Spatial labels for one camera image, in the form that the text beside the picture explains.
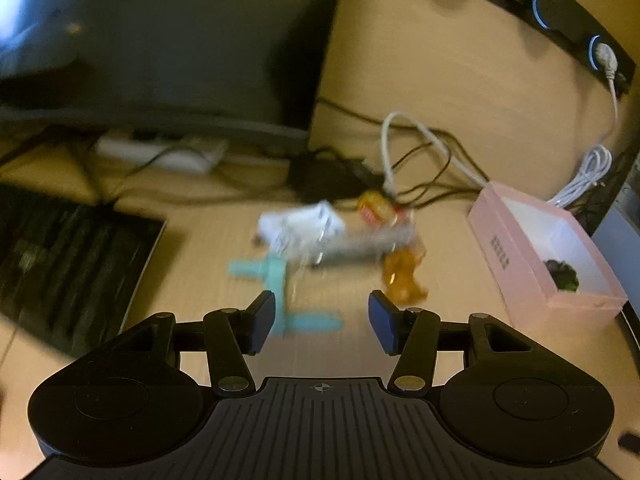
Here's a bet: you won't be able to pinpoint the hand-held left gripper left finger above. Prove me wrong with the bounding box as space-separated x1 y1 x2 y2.
102 290 277 397

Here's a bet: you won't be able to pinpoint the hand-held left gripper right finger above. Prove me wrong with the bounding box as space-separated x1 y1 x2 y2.
368 290 547 397

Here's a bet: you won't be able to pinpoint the teal plastic crank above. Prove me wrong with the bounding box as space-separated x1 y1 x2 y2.
228 254 345 339

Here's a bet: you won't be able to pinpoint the orange bear figure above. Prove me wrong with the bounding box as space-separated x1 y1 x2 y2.
382 249 430 306

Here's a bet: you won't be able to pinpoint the grey cylindrical object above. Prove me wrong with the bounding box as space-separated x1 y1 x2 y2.
314 222 416 269

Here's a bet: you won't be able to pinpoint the clear white plastic packet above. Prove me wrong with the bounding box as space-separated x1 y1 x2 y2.
254 199 346 266

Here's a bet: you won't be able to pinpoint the yellow red snack packet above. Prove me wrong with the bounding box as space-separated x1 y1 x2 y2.
355 189 414 226

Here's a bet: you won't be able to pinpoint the pink cardboard box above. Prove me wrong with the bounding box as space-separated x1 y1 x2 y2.
467 183 630 325

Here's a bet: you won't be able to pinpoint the black power adapter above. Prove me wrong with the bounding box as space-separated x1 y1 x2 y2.
289 152 382 204

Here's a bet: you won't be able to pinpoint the white power strip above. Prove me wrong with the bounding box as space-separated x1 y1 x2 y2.
94 129 229 175

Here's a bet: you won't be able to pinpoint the black keyboard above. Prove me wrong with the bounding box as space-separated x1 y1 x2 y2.
0 182 169 359

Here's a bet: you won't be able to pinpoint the large computer monitor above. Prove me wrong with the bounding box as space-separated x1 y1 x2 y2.
589 140 640 352

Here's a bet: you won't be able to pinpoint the dark computer monitor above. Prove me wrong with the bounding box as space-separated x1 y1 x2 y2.
0 0 347 149

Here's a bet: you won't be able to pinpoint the black socket strip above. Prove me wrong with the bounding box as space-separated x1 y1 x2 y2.
414 0 637 97

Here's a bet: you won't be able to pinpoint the tangled black cables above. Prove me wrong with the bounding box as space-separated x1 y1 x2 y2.
314 97 482 212

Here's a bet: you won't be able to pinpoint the bundled white cable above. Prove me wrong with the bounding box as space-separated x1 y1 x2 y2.
546 42 624 210

